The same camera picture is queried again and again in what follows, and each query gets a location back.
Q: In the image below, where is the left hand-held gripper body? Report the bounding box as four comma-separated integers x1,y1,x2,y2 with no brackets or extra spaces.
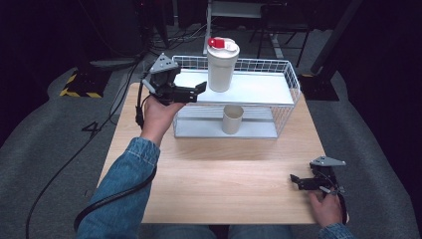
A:
142,53,182,107

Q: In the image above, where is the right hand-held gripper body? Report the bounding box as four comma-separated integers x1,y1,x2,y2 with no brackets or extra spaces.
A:
310,155,346,196

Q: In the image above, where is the white tumbler with red lid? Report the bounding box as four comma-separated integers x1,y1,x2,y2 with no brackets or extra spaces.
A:
206,37,241,94

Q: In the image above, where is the white paper cup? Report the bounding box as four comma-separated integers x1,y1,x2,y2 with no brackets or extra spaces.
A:
221,105,245,135

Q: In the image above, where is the white wire shelf rack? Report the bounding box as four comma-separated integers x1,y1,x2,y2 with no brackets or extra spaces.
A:
167,55,302,139

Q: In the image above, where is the person's right hand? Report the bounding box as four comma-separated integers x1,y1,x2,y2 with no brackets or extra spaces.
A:
308,189,345,229

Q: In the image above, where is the person's left hand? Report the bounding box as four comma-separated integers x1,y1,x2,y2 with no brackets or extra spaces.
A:
139,94,187,147

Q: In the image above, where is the black yellow striped stand base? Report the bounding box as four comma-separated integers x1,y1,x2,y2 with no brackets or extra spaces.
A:
59,68,112,99

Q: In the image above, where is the black slanted stand with base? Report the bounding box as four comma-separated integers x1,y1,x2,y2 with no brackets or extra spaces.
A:
297,0,365,103

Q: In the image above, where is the right hand-held gripper black cable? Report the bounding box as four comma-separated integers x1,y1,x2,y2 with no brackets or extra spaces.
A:
331,185,348,224

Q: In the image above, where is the hand-held gripper black cable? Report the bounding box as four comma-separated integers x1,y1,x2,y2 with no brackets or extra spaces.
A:
73,71,159,233
331,185,348,224

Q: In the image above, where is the bundle of floor cables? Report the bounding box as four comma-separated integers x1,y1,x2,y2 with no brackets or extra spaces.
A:
145,19,213,56

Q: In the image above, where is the white desk frame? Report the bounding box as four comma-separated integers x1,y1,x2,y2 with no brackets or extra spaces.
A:
202,0,290,60

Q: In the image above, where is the black metal chair frame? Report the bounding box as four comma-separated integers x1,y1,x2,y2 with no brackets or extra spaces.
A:
248,3,313,69

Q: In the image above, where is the long black floor cable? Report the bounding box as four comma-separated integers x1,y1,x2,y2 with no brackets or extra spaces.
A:
24,56,144,239

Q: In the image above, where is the left hand-held gripper black cable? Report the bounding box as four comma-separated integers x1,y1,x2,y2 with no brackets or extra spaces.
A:
73,71,159,233

